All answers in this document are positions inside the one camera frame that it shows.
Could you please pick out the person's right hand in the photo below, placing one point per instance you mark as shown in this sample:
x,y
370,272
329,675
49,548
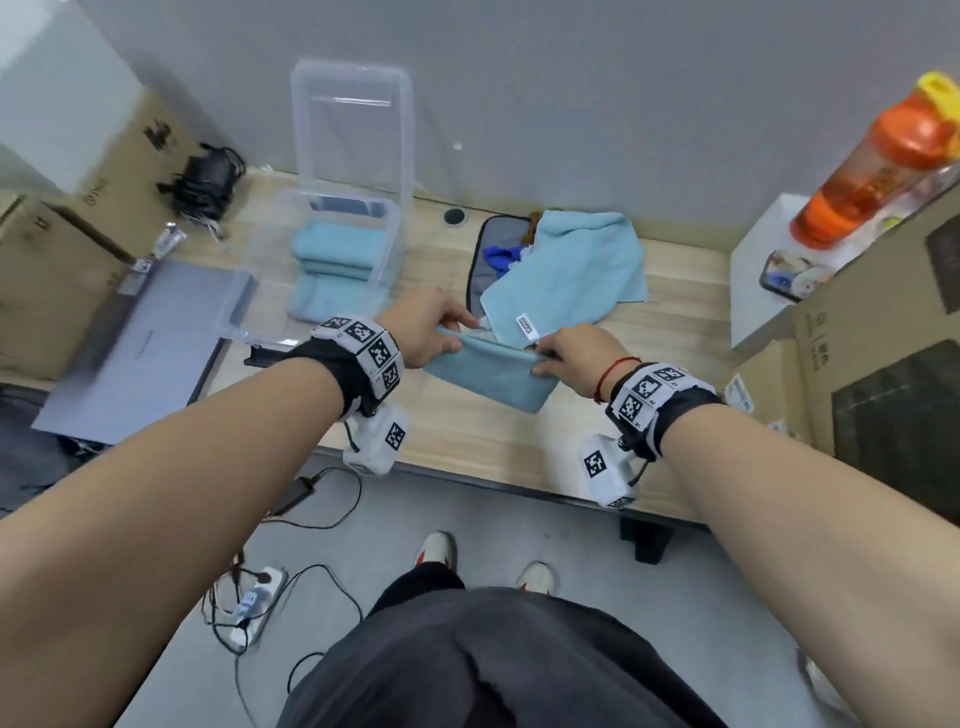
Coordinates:
x,y
592,360

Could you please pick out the person's left hand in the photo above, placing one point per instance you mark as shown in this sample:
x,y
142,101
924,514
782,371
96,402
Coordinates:
x,y
424,322

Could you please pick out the person's left thumb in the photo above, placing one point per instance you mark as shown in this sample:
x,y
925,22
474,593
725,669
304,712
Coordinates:
x,y
444,346

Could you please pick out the person's right thumb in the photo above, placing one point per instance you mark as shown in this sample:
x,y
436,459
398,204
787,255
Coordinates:
x,y
550,367

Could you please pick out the person's right forearm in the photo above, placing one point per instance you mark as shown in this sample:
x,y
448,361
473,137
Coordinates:
x,y
817,547

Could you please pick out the person's left forearm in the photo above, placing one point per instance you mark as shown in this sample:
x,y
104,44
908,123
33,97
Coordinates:
x,y
165,517

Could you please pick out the black marker wristband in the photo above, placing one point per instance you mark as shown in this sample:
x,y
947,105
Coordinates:
x,y
660,405
360,352

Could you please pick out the dark blue small object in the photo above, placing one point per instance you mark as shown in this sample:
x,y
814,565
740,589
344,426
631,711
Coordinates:
x,y
502,257

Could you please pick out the unfolded light blue towel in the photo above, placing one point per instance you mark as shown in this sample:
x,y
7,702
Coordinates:
x,y
577,262

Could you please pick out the grey fabric mat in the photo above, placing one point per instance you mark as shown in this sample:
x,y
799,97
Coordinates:
x,y
487,232

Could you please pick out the folded light blue towel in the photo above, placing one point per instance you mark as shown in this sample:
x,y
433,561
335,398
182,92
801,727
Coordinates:
x,y
337,240
337,270
330,300

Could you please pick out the black desk grommet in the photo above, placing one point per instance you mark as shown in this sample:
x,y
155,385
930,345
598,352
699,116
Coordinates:
x,y
456,217

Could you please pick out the brown small object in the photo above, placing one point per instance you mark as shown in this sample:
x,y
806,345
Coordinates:
x,y
533,227

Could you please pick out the clear plastic storage box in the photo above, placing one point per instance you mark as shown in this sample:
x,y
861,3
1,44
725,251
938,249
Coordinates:
x,y
262,292

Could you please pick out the black table leg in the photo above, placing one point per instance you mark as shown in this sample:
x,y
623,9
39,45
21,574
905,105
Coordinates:
x,y
646,540

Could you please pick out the white red shoe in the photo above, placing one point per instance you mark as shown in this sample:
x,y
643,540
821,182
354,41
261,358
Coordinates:
x,y
538,577
436,549

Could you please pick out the black power adapter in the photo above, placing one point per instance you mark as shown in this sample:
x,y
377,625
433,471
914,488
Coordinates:
x,y
294,496

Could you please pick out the small labelled cardboard box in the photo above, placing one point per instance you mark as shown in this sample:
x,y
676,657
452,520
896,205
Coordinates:
x,y
765,390

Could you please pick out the clear plastic box lid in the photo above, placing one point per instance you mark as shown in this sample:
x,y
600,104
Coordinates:
x,y
352,127

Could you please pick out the colourful printed packet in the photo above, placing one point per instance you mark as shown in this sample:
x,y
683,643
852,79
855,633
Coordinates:
x,y
795,276

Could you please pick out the small silver object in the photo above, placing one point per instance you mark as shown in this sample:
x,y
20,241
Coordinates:
x,y
169,241

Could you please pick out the black trousers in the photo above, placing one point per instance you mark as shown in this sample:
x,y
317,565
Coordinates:
x,y
495,660

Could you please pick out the grey laptop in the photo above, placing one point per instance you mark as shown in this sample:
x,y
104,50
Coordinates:
x,y
142,352

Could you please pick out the white power strip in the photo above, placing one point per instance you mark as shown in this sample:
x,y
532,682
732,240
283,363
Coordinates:
x,y
259,600

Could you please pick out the large printed cardboard box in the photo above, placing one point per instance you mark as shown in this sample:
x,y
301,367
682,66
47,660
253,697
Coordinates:
x,y
885,337

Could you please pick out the brown cardboard box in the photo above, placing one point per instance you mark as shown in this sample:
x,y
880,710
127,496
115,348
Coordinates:
x,y
52,292
142,157

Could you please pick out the orange shaker bottle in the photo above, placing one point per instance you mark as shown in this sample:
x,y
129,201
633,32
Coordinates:
x,y
877,165

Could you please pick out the white panel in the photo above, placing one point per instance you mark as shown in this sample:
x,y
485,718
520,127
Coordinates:
x,y
60,97

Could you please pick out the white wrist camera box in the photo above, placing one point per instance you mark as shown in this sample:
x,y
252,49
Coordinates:
x,y
611,472
379,442

